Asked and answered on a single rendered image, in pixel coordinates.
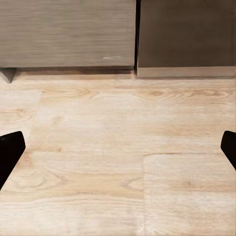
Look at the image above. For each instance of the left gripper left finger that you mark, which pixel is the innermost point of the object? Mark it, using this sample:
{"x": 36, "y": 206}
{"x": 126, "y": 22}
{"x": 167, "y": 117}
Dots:
{"x": 12, "y": 147}

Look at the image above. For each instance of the dishwasher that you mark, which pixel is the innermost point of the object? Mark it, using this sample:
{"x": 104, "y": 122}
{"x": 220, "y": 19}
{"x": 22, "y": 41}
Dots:
{"x": 67, "y": 34}

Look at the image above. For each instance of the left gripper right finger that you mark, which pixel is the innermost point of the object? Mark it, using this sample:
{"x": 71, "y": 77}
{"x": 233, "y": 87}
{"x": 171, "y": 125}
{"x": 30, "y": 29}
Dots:
{"x": 228, "y": 146}

